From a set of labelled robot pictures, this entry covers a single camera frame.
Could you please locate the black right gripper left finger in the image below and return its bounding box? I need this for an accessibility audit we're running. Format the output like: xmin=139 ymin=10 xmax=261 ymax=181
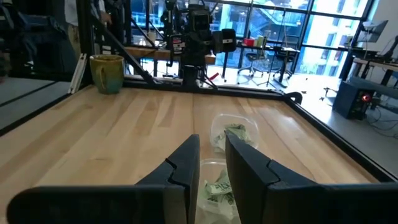
xmin=135 ymin=134 xmax=201 ymax=224

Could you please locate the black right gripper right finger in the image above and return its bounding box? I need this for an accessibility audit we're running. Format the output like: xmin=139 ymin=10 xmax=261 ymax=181
xmin=224 ymin=134 xmax=325 ymax=224

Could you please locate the pale green printed packet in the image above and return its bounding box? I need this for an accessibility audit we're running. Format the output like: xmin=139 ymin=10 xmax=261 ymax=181
xmin=216 ymin=169 xmax=230 ymax=184
xmin=223 ymin=123 xmax=254 ymax=146
xmin=214 ymin=133 xmax=228 ymax=152
xmin=201 ymin=193 xmax=238 ymax=220
xmin=203 ymin=179 xmax=233 ymax=196

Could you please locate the tall clear plastic container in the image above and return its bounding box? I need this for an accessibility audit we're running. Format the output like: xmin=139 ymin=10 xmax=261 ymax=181
xmin=195 ymin=158 xmax=242 ymax=224

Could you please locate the wide clear plastic container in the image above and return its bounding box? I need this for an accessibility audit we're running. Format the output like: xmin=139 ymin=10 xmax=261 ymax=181
xmin=210 ymin=113 xmax=261 ymax=154

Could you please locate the black office chair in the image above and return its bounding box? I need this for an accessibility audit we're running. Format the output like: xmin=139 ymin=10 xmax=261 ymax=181
xmin=238 ymin=51 xmax=265 ymax=85

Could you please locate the black computer box red light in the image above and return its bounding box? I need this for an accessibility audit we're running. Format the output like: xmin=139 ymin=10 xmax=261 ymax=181
xmin=331 ymin=79 xmax=377 ymax=121

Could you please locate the green brown ceramic mug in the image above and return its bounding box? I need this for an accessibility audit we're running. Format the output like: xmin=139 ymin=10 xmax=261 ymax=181
xmin=89 ymin=54 xmax=125 ymax=95

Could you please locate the wooden background table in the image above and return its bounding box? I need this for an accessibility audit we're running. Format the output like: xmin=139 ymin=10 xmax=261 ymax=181
xmin=124 ymin=45 xmax=217 ymax=65

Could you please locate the white aluminium bar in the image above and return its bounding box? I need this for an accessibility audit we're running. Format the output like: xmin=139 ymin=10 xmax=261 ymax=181
xmin=67 ymin=52 xmax=88 ymax=95

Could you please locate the black computer monitor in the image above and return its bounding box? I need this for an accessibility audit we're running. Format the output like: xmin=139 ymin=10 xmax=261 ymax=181
xmin=356 ymin=20 xmax=389 ymax=44

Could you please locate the person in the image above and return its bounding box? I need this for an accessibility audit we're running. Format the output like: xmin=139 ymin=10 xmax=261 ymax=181
xmin=63 ymin=0 xmax=113 ymax=62

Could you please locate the black aluminium table frame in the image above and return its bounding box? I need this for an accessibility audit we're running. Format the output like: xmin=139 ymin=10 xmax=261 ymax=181
xmin=0 ymin=0 xmax=398 ymax=183

